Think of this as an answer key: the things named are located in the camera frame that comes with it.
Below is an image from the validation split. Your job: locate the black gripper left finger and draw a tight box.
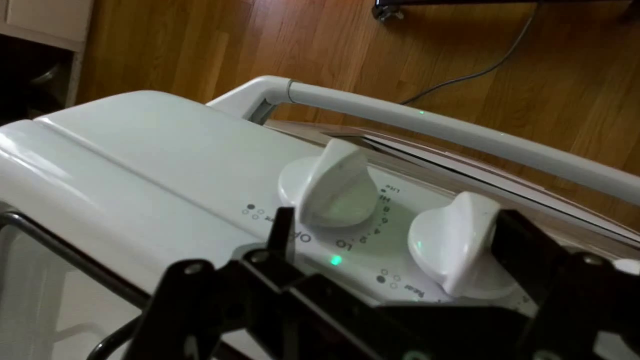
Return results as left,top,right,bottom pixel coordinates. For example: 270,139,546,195
125,205,428,360

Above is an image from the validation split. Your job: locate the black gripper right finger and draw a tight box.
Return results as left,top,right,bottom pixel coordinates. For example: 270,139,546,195
489,207,640,360

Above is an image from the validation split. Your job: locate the white toaster oven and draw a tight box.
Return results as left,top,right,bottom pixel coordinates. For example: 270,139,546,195
0,74,640,360

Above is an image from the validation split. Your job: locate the white oven door handle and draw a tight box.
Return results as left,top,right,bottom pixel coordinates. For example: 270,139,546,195
209,74,640,208

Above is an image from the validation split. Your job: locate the thin dark floor cable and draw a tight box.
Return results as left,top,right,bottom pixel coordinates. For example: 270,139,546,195
398,0,544,109

